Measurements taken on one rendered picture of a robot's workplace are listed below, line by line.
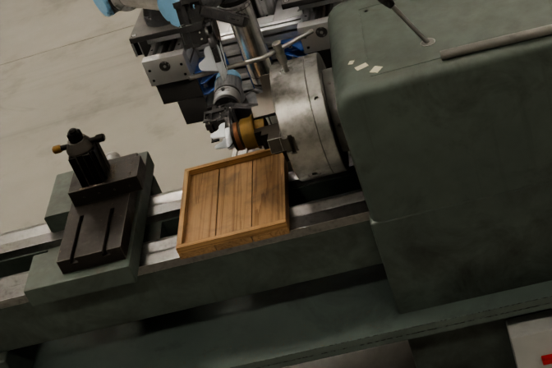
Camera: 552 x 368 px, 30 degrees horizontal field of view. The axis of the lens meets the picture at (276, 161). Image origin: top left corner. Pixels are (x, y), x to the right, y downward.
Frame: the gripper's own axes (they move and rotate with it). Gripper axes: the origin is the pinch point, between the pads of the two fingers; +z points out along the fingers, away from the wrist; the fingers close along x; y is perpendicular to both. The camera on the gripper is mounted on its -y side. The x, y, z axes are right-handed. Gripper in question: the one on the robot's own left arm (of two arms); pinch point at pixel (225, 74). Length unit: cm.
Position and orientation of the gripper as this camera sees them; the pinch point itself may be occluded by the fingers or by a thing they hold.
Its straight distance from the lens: 248.9
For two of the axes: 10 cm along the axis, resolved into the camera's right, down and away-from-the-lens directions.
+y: -9.6, 2.4, 1.5
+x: -1.0, 2.3, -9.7
